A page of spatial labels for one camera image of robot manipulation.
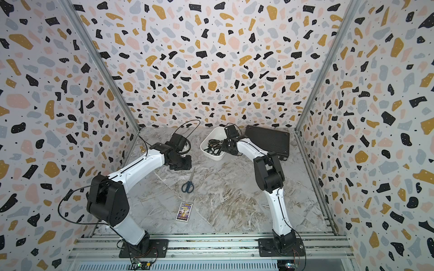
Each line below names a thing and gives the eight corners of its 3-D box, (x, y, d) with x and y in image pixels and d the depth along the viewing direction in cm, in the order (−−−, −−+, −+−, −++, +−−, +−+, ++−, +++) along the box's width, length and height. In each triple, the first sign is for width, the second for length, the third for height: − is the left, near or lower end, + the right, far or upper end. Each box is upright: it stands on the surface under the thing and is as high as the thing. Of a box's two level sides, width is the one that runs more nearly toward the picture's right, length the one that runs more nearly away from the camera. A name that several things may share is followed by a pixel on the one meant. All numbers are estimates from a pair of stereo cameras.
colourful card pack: (176, 220, 84) (175, 218, 82) (181, 203, 89) (181, 201, 88) (188, 221, 84) (187, 220, 82) (193, 204, 89) (192, 203, 87)
